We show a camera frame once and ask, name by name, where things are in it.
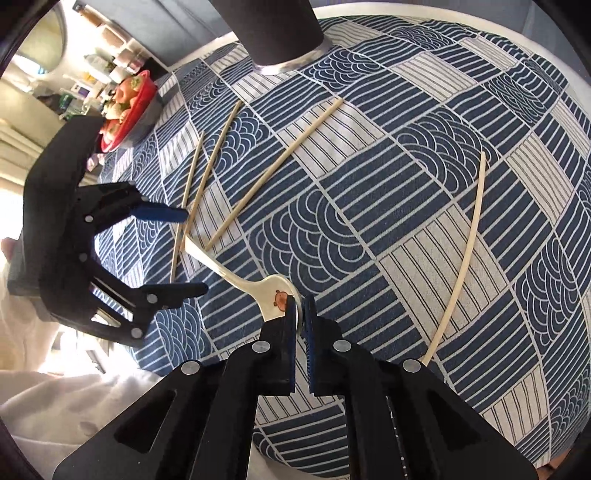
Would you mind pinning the blue patterned tablecloth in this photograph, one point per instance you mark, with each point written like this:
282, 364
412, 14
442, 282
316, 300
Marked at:
415, 230

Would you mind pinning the wooden chopstick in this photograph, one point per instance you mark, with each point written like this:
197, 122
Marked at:
187, 207
217, 152
471, 249
277, 170

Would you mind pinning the red plastic fruit basket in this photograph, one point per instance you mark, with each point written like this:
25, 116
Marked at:
138, 110

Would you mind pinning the white towel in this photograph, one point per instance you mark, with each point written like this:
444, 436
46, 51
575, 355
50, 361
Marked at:
69, 406

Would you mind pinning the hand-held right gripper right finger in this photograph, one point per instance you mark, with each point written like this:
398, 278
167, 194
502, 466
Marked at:
310, 341

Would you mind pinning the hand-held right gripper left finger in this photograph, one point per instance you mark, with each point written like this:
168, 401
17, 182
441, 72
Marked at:
290, 341

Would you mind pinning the cream spoon with cartoon print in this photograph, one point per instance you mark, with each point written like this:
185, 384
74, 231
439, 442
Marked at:
240, 277

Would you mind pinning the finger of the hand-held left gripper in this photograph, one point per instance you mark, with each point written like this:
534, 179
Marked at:
161, 214
175, 291

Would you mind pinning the beige curtain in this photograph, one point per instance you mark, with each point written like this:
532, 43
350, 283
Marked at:
23, 138

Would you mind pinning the black cylindrical utensil holder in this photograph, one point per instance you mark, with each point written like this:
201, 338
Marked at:
272, 27

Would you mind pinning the oval wall mirror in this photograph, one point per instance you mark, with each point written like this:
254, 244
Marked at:
41, 46

